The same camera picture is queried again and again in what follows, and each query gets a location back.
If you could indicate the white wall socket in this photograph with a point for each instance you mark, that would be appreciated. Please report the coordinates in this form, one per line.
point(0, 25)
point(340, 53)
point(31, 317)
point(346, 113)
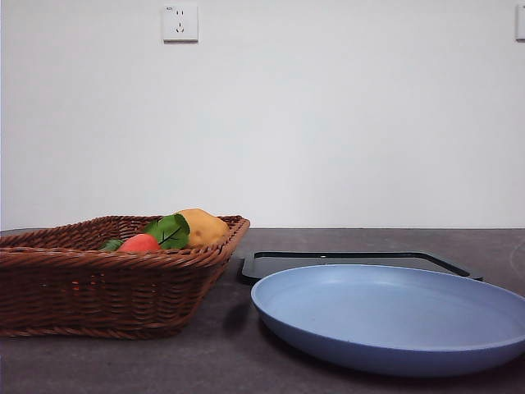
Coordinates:
point(180, 22)

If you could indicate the white wall plate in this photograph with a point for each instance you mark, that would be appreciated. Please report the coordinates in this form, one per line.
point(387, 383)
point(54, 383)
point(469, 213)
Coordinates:
point(521, 24)

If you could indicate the yellow-brown potato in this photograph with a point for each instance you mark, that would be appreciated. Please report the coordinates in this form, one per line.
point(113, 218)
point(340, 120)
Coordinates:
point(207, 232)

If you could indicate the green pepper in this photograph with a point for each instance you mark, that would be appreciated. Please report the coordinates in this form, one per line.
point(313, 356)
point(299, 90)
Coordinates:
point(110, 245)

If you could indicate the brown wicker basket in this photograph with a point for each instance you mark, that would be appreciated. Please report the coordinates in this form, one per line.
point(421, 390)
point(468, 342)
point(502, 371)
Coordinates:
point(102, 287)

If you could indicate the black flat tray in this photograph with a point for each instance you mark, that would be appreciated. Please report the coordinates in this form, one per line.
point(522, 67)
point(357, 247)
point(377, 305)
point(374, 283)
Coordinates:
point(248, 271)

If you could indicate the blue round plate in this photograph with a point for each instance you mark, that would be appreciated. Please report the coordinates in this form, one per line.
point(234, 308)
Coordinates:
point(385, 316)

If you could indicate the orange carrot with green leaves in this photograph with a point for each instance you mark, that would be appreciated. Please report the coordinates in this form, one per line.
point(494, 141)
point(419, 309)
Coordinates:
point(141, 243)

